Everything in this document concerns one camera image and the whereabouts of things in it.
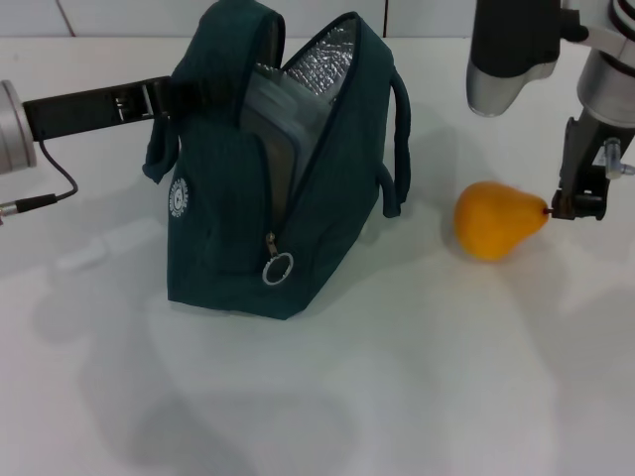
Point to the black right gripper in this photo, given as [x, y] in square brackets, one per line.
[583, 158]

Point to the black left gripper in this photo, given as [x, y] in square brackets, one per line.
[84, 114]

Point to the orange-yellow pear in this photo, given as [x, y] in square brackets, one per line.
[496, 220]

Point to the dark teal zippered lunch bag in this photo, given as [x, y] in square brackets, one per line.
[228, 208]

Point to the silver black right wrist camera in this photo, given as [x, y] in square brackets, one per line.
[511, 49]

